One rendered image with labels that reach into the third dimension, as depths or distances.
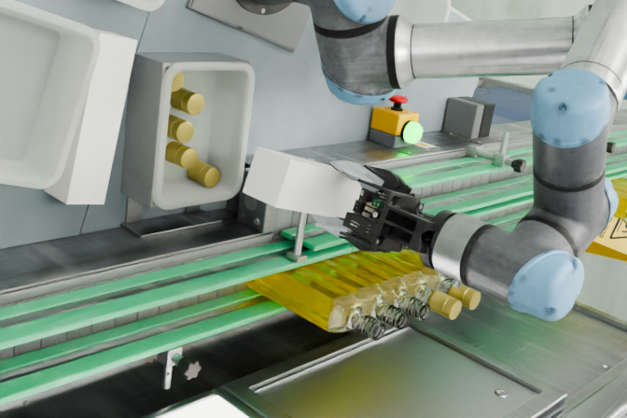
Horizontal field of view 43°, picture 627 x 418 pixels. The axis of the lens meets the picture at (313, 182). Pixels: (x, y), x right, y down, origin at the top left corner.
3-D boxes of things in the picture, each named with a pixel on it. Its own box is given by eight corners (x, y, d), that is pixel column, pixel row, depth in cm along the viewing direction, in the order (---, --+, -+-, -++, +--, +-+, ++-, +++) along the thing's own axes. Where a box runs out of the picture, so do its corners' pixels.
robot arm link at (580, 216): (627, 151, 87) (577, 211, 82) (621, 226, 94) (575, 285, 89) (562, 131, 92) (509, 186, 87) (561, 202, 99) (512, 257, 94)
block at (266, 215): (232, 221, 135) (260, 235, 131) (239, 168, 132) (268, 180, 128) (248, 218, 138) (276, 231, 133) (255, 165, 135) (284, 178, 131)
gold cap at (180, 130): (160, 114, 123) (177, 121, 120) (178, 113, 125) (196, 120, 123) (157, 136, 124) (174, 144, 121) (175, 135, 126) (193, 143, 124)
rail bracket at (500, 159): (463, 156, 172) (517, 174, 164) (469, 123, 170) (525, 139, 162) (472, 154, 175) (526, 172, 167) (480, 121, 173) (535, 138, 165)
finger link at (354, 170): (320, 138, 102) (366, 177, 97) (347, 146, 107) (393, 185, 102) (308, 158, 103) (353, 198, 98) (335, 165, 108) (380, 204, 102)
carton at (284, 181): (257, 146, 100) (291, 160, 96) (365, 174, 119) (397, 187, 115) (242, 191, 101) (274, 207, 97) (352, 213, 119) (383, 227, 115)
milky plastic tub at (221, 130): (120, 195, 124) (154, 213, 118) (132, 51, 118) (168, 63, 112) (207, 182, 137) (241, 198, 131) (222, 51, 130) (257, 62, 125)
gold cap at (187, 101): (170, 87, 123) (188, 93, 120) (188, 86, 125) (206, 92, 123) (168, 109, 124) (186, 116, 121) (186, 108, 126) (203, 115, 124)
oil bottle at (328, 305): (243, 285, 132) (340, 341, 119) (248, 255, 131) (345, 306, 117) (268, 279, 136) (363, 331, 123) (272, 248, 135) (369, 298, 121)
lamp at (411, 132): (398, 142, 162) (410, 146, 160) (402, 120, 161) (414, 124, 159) (411, 140, 166) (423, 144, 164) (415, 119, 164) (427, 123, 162)
